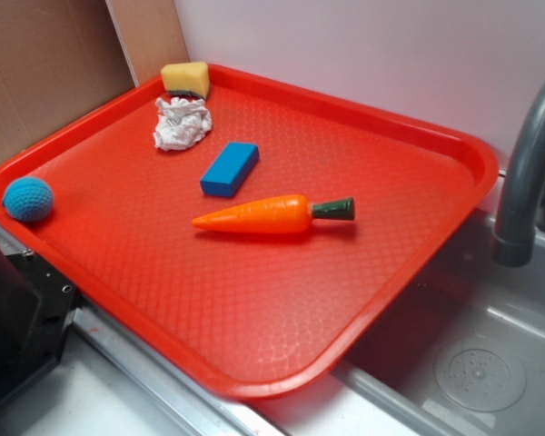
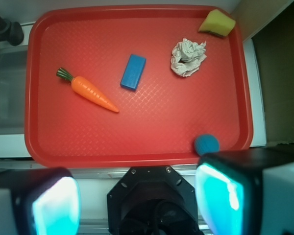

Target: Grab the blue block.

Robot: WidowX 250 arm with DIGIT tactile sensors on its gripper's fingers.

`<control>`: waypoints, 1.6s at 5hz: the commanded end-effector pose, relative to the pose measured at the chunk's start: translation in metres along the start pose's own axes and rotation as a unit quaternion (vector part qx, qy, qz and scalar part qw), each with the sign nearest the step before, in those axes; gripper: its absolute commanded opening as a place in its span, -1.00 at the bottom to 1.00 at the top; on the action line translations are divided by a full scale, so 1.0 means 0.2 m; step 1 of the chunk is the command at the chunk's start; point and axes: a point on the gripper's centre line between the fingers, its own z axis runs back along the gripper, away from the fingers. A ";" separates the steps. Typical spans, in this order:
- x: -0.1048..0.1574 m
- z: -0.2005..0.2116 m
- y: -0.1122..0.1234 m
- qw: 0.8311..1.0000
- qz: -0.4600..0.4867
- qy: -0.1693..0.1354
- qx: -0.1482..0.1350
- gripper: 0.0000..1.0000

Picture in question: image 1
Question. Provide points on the orange toy carrot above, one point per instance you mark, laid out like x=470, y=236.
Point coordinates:
x=284, y=214

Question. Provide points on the blue rectangular block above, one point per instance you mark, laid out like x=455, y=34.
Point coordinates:
x=228, y=171

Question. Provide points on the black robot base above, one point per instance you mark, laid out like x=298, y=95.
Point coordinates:
x=36, y=309

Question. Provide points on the red plastic tray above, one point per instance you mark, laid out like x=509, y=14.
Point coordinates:
x=249, y=315

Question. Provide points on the crumpled white paper towel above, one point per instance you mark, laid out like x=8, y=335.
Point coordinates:
x=182, y=123

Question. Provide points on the yellow sponge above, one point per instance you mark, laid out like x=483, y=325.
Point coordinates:
x=188, y=79

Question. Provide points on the wooden board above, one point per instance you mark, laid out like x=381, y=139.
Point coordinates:
x=150, y=35

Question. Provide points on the grey faucet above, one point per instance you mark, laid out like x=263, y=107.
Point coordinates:
x=521, y=210

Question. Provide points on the grey plastic sink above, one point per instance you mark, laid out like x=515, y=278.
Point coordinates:
x=461, y=351

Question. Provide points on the blue knitted ball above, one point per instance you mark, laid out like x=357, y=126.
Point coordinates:
x=28, y=199

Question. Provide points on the brown cardboard panel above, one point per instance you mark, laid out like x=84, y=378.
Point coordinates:
x=59, y=60

